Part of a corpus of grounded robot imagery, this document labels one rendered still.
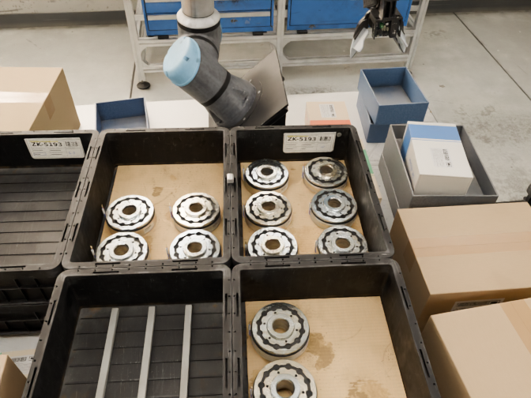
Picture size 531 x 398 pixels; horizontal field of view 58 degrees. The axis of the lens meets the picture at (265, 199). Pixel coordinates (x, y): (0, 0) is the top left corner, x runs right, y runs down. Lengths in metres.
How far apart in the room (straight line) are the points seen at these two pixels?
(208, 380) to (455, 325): 0.43
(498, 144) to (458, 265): 1.91
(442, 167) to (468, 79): 2.25
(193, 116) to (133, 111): 0.19
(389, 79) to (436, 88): 1.61
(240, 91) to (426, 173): 0.53
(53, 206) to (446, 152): 0.92
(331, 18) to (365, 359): 2.34
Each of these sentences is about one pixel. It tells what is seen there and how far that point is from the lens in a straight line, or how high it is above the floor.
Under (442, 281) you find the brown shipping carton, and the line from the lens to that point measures 0.99.
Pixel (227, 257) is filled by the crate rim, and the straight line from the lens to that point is 0.87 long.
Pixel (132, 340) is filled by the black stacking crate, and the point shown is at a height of 0.83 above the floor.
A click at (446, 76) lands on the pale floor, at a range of 3.37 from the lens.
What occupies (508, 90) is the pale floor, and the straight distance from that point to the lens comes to 3.39.
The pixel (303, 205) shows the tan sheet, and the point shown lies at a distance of 1.09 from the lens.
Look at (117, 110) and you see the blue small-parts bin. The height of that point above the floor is 0.73.
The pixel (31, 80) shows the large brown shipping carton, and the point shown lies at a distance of 1.48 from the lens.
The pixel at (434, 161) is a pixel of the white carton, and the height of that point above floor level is 0.89.
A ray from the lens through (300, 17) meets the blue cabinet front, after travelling 2.92.
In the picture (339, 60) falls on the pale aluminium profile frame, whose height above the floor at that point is 0.13.
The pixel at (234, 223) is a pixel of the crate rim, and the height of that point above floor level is 0.93.
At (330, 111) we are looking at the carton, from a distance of 1.48.
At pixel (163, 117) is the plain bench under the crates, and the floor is 0.70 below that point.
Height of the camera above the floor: 1.62
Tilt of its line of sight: 46 degrees down
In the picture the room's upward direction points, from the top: 2 degrees clockwise
